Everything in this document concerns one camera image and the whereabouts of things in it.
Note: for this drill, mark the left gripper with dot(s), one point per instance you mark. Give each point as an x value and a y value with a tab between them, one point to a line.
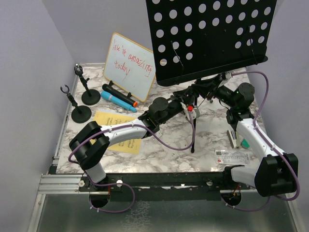
182	95

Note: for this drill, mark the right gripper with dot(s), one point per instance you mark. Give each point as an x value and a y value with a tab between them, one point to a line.
203	87

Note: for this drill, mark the black tripod music stand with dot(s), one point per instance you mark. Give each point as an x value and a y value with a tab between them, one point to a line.
199	39

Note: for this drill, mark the yellow sheet music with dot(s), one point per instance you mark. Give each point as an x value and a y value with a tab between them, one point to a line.
107	119

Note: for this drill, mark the black microphone orange tip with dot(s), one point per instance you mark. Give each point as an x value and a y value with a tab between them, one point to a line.
121	96

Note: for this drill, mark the blue-headed microphone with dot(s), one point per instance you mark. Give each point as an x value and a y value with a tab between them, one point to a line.
109	97

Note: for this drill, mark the black microphone stand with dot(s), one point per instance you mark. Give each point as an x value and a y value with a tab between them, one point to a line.
90	96
80	114

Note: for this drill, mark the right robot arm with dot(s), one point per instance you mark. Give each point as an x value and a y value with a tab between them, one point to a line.
277	171

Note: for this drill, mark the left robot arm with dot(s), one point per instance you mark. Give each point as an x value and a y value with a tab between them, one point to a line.
90	144

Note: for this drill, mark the grey stapler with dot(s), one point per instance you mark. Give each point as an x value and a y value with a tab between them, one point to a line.
234	138

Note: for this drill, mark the yellow-framed whiteboard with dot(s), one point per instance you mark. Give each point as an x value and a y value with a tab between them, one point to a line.
130	66

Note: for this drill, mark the green eraser block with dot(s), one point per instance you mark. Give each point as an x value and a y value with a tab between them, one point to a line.
245	144

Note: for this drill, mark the clear ruler set packet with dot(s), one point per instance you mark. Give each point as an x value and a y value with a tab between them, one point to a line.
232	157

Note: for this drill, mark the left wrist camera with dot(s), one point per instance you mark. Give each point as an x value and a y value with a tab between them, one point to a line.
190	111

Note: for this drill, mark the black mounting rail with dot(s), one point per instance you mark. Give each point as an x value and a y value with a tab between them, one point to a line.
162	186

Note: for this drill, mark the aluminium frame rail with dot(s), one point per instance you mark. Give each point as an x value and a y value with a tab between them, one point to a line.
59	184

